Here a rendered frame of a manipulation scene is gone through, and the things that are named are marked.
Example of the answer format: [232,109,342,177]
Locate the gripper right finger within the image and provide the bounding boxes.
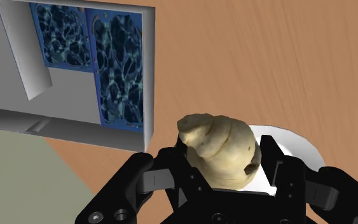
[259,134,358,224]

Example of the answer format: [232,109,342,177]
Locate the white round plate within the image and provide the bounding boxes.
[240,124,326,197]

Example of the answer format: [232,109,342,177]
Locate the beige knobbly potato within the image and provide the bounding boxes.
[176,113,263,191]

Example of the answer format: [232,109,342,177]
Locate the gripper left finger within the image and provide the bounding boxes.
[74,137,213,224]

